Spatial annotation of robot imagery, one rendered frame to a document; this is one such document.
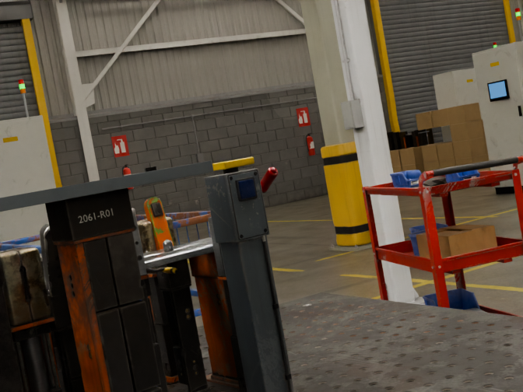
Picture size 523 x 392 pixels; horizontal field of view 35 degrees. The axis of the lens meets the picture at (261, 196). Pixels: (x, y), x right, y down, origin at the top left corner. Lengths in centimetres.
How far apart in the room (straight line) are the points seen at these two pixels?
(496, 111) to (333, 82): 377
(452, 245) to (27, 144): 666
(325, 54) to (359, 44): 317
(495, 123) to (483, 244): 825
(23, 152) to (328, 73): 347
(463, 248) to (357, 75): 208
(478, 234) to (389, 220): 185
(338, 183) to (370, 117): 325
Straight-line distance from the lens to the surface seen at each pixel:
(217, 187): 135
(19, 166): 950
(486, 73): 1189
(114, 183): 119
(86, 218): 121
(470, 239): 364
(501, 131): 1182
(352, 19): 546
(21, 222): 948
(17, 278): 135
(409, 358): 174
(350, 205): 854
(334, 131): 862
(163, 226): 183
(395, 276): 549
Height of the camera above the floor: 117
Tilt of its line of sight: 3 degrees down
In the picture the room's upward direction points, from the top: 10 degrees counter-clockwise
